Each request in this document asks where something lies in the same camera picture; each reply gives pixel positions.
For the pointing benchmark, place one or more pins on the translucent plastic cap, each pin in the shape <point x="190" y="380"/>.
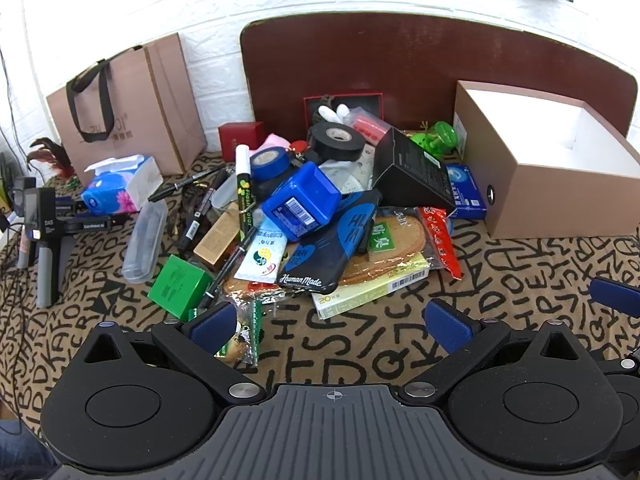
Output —
<point x="222" y="197"/>

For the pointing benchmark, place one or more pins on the red white packet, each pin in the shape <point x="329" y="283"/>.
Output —
<point x="370" y="127"/>

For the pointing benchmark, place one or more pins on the pink paper shopping bag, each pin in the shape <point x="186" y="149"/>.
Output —
<point x="135" y="110"/>

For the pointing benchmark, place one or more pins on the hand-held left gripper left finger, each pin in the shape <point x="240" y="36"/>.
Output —
<point x="215" y="327"/>

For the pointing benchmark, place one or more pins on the dark red framed box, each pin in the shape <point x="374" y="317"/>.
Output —
<point x="370" y="102"/>

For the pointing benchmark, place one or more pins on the brown wooden board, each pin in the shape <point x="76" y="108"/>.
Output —
<point x="400" y="60"/>

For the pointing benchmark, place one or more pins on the dark blue phone case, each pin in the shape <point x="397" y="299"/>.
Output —
<point x="330" y="245"/>

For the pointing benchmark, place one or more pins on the pink cardboard box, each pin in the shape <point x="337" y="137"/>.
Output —
<point x="540" y="180"/>

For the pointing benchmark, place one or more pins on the white patterned plastic bag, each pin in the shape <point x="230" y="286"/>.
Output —
<point x="350" y="175"/>

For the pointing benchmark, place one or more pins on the green plastic bottle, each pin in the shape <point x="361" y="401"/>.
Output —
<point x="440" y="137"/>

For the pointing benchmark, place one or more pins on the black pen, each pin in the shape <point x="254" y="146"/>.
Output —
<point x="227" y="272"/>

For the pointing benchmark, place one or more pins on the white bunny ear item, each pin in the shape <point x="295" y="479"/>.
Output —
<point x="334" y="112"/>

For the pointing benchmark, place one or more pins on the white capped black marker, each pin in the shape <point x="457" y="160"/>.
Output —
<point x="244" y="185"/>

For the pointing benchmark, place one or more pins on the flat blue box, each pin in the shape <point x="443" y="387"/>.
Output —
<point x="465" y="190"/>

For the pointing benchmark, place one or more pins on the black key fob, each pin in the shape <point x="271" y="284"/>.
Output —
<point x="309" y="155"/>

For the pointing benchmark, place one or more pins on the blue tape roll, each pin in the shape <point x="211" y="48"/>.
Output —
<point x="270" y="164"/>

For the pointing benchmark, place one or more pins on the red black feathers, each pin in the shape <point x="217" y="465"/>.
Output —
<point x="50" y="157"/>

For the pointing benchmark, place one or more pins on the light blue cream tube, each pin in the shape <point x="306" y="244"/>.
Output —
<point x="262" y="255"/>

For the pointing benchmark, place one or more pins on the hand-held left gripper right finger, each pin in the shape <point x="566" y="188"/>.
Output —
<point x="447" y="327"/>

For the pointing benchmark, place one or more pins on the clear plastic case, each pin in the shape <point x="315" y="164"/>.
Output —
<point x="145" y="240"/>

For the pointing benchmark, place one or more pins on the black tape roll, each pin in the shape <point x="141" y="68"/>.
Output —
<point x="337" y="140"/>

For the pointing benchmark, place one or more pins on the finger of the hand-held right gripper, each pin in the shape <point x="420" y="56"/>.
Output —
<point x="617" y="296"/>

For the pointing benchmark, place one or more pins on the green box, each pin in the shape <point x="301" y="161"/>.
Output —
<point x="180" y="287"/>

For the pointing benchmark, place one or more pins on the person's leg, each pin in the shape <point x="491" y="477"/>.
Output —
<point x="20" y="445"/>

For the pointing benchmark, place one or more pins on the blue floral tissue pack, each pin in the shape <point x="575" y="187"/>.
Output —
<point x="112" y="187"/>

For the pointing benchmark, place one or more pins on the yellow white flat box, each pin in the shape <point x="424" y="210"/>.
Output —
<point x="370" y="292"/>

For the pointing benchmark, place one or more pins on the kraft brown box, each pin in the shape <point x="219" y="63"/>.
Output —
<point x="216" y="242"/>

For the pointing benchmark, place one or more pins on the black cardboard box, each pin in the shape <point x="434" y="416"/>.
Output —
<point x="415" y="175"/>

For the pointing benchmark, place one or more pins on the thin black marker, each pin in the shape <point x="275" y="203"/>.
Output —
<point x="185" y="183"/>

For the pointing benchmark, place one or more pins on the black handheld device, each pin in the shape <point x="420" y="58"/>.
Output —
<point x="47" y="240"/>

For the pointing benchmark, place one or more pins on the blue plastic cube container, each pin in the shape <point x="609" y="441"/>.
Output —
<point x="300" y="200"/>

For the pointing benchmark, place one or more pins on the grey hair claw clip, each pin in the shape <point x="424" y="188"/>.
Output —
<point x="327" y="100"/>

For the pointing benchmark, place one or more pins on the pink soft item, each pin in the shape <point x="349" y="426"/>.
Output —
<point x="274" y="141"/>

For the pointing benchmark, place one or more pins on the black marker with label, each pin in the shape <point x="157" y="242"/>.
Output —
<point x="196" y="220"/>

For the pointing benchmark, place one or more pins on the small red box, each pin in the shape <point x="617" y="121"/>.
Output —
<point x="241" y="139"/>

